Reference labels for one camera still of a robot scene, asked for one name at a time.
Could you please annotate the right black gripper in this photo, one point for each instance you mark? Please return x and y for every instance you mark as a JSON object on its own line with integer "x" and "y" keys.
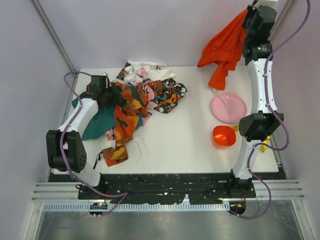
{"x": 249, "y": 19}

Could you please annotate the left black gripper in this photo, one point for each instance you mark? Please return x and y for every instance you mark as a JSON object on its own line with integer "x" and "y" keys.
{"x": 113, "y": 94}

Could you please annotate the orange camouflage cloth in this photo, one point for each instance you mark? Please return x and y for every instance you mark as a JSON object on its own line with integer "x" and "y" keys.
{"x": 126, "y": 115}

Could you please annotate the plain orange cloth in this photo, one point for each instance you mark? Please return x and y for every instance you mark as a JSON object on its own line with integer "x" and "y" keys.
{"x": 224, "y": 50}

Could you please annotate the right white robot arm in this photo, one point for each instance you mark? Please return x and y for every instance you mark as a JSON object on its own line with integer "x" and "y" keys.
{"x": 264, "y": 118}

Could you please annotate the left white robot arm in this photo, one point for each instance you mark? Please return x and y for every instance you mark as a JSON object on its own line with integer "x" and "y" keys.
{"x": 65, "y": 148}

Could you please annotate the teal cloth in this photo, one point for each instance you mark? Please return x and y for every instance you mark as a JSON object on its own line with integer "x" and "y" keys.
{"x": 90, "y": 120}

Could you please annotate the white pink patterned cloth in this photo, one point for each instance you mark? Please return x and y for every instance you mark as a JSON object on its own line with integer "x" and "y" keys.
{"x": 148, "y": 76}

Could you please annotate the black orange white patterned cloth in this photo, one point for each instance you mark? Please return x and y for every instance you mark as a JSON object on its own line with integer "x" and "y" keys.
{"x": 168, "y": 99}

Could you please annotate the pink plate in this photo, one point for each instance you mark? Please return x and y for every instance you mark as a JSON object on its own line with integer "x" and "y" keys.
{"x": 228, "y": 107}

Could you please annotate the orange plastic bowl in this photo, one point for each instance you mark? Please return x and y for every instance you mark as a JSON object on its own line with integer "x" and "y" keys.
{"x": 223, "y": 136}

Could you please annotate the yellow banana bunch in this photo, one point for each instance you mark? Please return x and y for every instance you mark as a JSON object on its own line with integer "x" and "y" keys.
{"x": 263, "y": 148}

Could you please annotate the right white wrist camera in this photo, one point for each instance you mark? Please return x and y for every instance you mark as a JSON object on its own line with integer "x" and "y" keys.
{"x": 267, "y": 3}

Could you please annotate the right aluminium frame post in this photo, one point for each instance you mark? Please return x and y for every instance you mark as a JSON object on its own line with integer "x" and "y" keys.
{"x": 282, "y": 20}

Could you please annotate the aluminium frame post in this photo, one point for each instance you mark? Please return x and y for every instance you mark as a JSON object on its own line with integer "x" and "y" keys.
{"x": 282, "y": 20}
{"x": 52, "y": 33}

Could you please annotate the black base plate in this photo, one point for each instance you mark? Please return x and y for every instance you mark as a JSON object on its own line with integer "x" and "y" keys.
{"x": 167, "y": 189}

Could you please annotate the left aluminium frame post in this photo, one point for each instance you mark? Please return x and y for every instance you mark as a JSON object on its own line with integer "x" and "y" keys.
{"x": 52, "y": 33}

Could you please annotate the aluminium rail profile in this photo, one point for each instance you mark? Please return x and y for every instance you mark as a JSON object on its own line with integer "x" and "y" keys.
{"x": 284, "y": 189}

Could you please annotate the white slotted cable duct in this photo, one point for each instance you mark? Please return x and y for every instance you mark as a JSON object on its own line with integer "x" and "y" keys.
{"x": 92, "y": 207}

